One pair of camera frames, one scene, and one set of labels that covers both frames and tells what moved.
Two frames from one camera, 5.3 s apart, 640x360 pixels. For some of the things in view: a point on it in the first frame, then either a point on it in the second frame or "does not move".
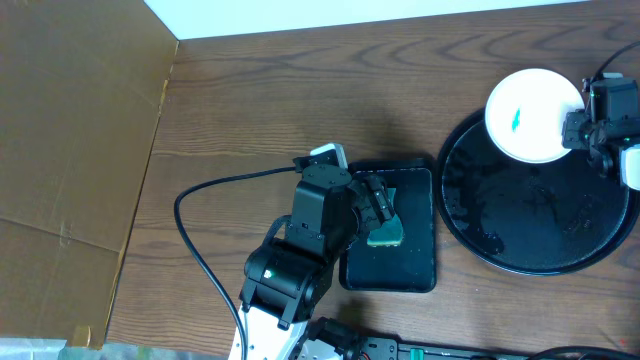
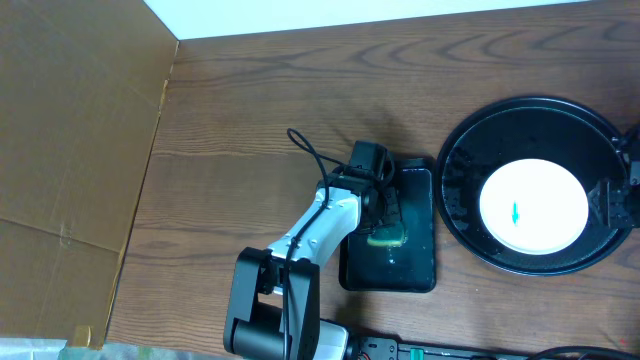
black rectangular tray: x=410 y=267 does not move
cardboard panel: x=82 y=83 does not move
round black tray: x=529 y=219 does not move
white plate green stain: x=525 y=114 -> x=534 y=206
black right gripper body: x=573 y=132 -> x=617 y=203
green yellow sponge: x=390 y=233 does not move
